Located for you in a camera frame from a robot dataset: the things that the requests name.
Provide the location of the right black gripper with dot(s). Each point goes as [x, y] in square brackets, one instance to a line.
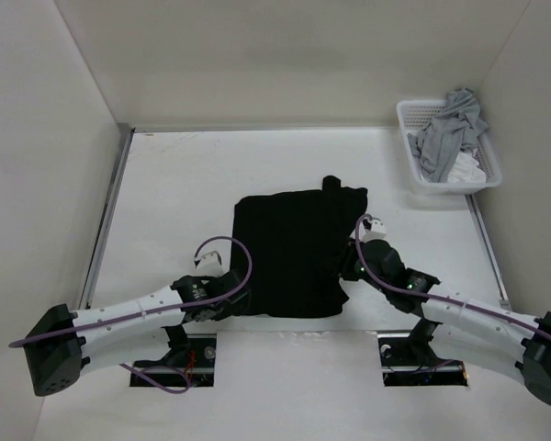
[348, 263]

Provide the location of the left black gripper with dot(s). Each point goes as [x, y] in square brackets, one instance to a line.
[230, 310]

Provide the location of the black tank top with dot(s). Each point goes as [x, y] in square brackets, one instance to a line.
[294, 246]

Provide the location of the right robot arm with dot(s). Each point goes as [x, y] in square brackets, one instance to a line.
[451, 330]

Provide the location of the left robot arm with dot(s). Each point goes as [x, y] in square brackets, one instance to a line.
[140, 335]

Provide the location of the grey tank top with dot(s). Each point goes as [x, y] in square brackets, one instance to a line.
[454, 130]

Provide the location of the white plastic basket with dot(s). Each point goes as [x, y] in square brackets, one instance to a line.
[414, 115]

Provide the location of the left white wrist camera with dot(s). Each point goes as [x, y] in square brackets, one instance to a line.
[208, 265]

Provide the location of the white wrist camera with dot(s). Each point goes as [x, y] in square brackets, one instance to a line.
[374, 228]
[208, 265]

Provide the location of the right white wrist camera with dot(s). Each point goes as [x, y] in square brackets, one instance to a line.
[374, 228]

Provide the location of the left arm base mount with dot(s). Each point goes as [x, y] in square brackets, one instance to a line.
[189, 363]

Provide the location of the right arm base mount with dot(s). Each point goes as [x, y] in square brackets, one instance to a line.
[407, 359]

